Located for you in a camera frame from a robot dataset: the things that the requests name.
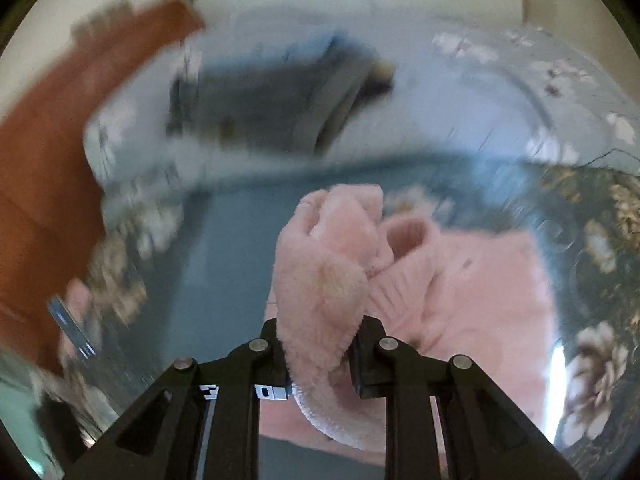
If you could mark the smartphone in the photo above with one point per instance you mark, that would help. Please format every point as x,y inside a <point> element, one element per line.
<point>70,327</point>

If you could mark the pink fleece pajama garment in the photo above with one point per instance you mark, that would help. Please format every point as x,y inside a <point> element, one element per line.
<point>475,285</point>

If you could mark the grey folded garment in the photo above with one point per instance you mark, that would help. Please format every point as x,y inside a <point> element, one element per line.
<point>260,95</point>

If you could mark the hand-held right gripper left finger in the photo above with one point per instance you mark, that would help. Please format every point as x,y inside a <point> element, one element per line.
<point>270,365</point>

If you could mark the light blue floral quilt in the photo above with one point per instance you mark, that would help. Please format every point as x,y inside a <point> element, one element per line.
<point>440,110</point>

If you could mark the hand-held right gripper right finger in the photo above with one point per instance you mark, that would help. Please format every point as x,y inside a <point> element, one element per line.
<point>370,370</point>

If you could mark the red-brown wooden headboard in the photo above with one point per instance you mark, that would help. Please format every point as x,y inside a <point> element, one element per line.
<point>50,185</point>

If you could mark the grey wall switch panel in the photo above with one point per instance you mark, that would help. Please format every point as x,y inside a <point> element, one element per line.
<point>100,22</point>

